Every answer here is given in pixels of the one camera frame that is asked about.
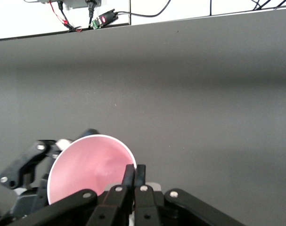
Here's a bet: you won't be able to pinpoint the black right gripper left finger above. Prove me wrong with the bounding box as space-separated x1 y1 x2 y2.
0 164 135 226

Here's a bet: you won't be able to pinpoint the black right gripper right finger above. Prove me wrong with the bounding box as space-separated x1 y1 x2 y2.
133 164 247 226

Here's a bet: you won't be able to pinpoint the black power cord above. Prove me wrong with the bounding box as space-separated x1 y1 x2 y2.
85 0 96 29

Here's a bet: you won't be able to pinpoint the black crossing cables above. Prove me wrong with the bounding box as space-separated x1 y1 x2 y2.
251 0 286 10

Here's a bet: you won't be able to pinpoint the black serial adapter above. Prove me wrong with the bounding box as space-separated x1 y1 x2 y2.
92 8 118 30

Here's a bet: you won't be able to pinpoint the black clip wire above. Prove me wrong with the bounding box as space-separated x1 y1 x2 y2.
57 0 75 32

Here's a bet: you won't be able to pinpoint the red clip wire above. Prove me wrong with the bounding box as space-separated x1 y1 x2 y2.
48 0 82 32

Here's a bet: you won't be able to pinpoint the black adapter cable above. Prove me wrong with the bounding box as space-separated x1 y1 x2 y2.
116 0 172 17

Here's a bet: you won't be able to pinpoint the pink plastic cup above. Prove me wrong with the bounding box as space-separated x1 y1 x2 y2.
46 134 138 205

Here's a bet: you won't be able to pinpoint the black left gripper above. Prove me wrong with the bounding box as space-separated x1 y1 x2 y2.
0 140 63 216

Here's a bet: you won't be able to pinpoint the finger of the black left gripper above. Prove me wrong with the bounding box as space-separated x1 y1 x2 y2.
80 129 100 137

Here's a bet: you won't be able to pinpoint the white power strip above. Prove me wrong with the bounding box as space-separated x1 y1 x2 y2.
40 0 102 10

